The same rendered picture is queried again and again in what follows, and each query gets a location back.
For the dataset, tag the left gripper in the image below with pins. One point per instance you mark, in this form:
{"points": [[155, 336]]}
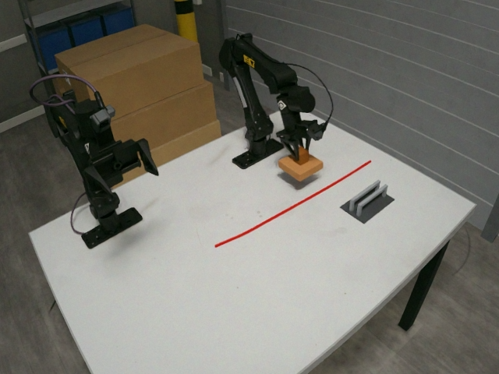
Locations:
{"points": [[296, 129]]}

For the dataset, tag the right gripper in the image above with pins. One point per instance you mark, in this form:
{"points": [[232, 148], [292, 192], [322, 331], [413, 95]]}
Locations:
{"points": [[113, 159]]}

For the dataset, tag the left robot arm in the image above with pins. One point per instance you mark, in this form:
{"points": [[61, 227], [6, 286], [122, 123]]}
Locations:
{"points": [[280, 78]]}

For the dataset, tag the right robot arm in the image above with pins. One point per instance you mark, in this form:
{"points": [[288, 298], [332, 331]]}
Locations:
{"points": [[102, 209]]}

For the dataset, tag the grey rack with two rails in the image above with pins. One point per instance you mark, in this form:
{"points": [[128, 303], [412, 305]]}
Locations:
{"points": [[371, 205]]}

